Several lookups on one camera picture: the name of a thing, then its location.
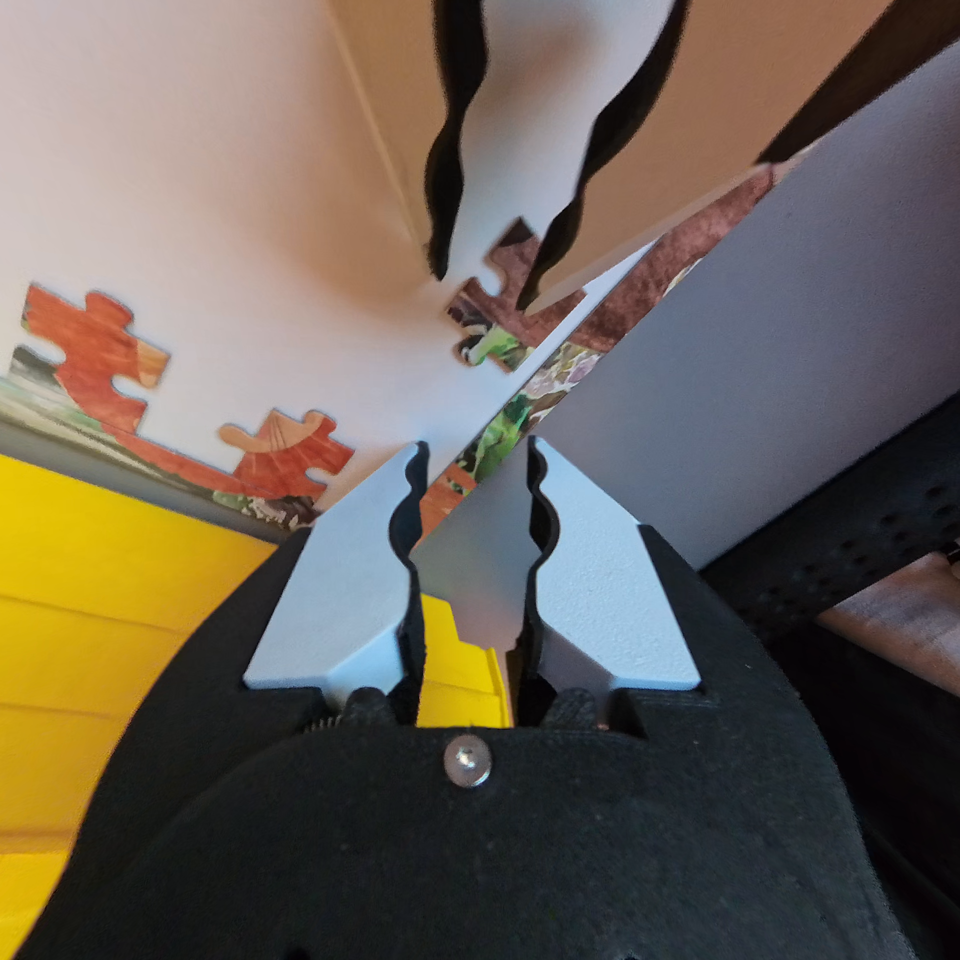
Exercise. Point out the red tan puzzle piece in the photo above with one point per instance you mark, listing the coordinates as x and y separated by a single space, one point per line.
300 457

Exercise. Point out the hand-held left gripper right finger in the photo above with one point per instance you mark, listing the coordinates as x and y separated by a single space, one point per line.
607 600

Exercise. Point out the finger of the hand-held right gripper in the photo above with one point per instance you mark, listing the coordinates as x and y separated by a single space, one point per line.
405 90
712 112

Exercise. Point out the jigsaw puzzle board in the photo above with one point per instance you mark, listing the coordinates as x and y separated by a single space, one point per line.
225 187

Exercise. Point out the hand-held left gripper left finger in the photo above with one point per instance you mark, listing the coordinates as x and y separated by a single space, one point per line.
337 600

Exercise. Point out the yellow plastic bin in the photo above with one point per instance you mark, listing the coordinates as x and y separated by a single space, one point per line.
112 600

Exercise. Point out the black perforated panel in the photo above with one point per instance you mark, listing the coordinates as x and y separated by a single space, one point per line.
847 517

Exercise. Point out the brown green puzzle piece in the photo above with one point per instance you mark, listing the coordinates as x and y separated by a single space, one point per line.
487 345

